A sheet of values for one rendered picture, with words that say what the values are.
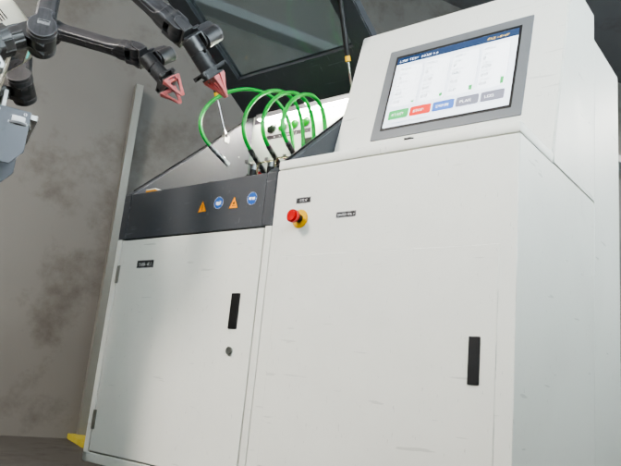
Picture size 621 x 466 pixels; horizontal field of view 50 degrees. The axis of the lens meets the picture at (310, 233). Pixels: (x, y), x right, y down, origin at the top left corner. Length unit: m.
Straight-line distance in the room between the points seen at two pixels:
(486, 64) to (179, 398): 1.30
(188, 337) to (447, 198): 0.88
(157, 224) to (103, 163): 1.64
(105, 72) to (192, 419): 2.48
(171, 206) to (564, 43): 1.26
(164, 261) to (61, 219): 1.63
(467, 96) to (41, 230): 2.43
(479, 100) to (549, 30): 0.26
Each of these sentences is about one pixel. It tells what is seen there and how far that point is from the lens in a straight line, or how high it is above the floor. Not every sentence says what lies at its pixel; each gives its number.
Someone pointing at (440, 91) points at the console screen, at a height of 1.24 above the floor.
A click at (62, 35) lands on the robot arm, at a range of 2.69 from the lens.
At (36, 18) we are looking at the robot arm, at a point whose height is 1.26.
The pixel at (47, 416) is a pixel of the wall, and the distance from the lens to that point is 3.66.
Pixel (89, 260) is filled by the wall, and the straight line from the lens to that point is 3.71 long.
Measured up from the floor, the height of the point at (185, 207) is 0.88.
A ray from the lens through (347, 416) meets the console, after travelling 1.60.
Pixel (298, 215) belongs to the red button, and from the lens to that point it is 1.75.
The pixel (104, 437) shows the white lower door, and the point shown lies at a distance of 2.25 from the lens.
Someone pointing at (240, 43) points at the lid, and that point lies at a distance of 2.69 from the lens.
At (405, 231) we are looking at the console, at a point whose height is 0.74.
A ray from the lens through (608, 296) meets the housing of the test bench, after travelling 2.14.
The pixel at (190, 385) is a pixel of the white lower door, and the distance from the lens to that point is 1.96.
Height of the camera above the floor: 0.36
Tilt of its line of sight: 13 degrees up
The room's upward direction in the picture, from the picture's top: 6 degrees clockwise
